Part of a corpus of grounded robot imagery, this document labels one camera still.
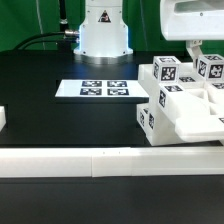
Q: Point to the white marker base plate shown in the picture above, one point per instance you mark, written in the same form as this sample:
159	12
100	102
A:
71	88

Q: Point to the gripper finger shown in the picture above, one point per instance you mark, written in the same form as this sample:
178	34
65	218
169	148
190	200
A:
193	48

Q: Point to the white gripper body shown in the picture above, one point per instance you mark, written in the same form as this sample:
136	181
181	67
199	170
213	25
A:
192	19

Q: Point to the white left fence piece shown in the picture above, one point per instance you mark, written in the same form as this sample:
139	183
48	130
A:
2	117

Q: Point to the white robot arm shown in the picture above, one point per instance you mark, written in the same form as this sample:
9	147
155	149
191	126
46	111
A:
104	37

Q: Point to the white chair back frame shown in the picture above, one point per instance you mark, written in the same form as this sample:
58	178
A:
195	107

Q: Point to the white front fence rail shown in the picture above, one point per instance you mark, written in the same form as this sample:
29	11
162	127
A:
110	162

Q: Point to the tagged white cube nut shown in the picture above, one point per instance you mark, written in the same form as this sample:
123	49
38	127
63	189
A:
166	68

